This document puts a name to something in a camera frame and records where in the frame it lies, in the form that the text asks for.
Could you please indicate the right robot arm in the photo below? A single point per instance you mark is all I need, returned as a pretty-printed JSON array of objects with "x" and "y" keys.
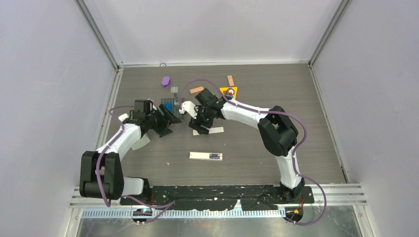
[{"x": 277, "y": 131}]

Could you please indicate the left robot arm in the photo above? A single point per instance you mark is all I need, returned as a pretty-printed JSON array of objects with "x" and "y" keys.
[{"x": 101, "y": 170}]

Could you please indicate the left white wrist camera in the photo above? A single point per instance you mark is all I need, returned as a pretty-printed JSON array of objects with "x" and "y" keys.
[{"x": 151, "y": 105}]

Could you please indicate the slim white remote control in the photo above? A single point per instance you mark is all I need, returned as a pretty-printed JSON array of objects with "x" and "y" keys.
[{"x": 202, "y": 156}]

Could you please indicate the blue lego brick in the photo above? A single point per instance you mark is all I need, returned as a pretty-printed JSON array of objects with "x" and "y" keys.
[{"x": 168, "y": 106}]

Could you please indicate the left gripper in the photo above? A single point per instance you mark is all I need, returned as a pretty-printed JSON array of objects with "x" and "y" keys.
[{"x": 164, "y": 122}]

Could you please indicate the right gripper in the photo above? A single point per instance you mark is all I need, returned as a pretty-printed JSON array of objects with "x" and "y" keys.
[{"x": 195, "y": 124}]

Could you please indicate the purple cap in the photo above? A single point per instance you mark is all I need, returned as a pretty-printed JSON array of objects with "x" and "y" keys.
[{"x": 166, "y": 81}]

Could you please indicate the wooden block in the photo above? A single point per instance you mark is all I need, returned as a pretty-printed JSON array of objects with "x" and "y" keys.
[{"x": 196, "y": 90}]

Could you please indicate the orange toy board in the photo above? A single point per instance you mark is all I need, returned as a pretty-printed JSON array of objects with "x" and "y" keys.
[{"x": 229, "y": 92}]

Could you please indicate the slim remote back cover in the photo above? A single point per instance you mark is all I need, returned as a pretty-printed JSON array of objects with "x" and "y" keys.
[{"x": 211, "y": 130}]

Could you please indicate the grey lego baseplate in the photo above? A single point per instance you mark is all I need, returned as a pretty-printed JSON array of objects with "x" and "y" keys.
[{"x": 175, "y": 101}]

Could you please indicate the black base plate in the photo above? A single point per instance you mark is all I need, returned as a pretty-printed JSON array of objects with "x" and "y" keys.
[{"x": 223, "y": 197}]

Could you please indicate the white metronome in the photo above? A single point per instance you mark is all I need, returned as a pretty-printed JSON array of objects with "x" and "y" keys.
[{"x": 140, "y": 142}]

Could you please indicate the purple battery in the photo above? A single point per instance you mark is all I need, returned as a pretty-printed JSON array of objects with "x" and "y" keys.
[{"x": 215, "y": 156}]

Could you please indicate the thin wooden stick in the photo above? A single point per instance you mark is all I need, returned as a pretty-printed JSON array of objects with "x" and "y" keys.
[{"x": 230, "y": 81}]

